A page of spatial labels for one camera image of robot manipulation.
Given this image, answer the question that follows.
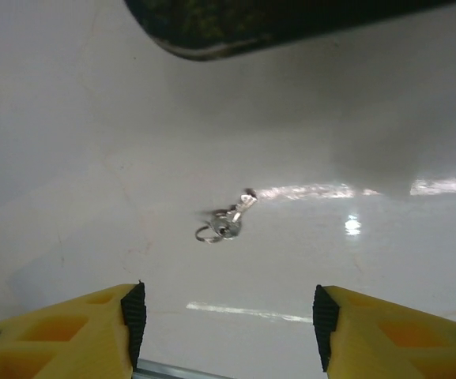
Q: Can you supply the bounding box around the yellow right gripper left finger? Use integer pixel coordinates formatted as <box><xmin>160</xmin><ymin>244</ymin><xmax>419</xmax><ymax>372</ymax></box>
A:
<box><xmin>0</xmin><ymin>281</ymin><xmax>147</xmax><ymax>379</ymax></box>

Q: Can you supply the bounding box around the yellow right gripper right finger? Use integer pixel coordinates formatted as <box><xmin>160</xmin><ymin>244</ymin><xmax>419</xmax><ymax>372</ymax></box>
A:
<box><xmin>312</xmin><ymin>284</ymin><xmax>456</xmax><ymax>379</ymax></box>

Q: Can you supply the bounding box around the silver key ring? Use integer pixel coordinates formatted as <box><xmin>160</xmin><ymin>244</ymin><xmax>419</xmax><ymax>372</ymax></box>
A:
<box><xmin>194</xmin><ymin>223</ymin><xmax>225</xmax><ymax>245</ymax></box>

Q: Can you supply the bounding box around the silver key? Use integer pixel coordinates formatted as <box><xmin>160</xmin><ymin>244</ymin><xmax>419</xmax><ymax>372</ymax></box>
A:
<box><xmin>210</xmin><ymin>188</ymin><xmax>259</xmax><ymax>241</ymax></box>

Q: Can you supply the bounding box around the starry night painted tin box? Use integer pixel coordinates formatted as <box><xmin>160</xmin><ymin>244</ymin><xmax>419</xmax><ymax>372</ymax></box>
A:
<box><xmin>123</xmin><ymin>0</ymin><xmax>456</xmax><ymax>62</ymax></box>

